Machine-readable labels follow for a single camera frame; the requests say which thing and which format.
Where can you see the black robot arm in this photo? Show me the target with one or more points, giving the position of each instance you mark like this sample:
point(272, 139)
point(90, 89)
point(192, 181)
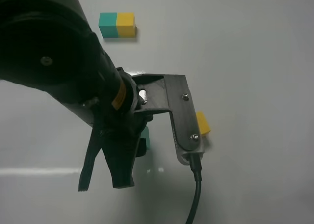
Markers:
point(48, 45)

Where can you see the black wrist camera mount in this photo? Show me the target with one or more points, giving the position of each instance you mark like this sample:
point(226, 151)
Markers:
point(170, 93)

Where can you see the green template block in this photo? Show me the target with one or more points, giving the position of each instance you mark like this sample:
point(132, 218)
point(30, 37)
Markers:
point(107, 25)

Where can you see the yellow template block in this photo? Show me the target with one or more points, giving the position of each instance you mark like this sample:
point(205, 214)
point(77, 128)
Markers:
point(125, 24)

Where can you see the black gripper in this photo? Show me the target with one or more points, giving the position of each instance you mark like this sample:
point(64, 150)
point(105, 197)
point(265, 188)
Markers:
point(119, 99)

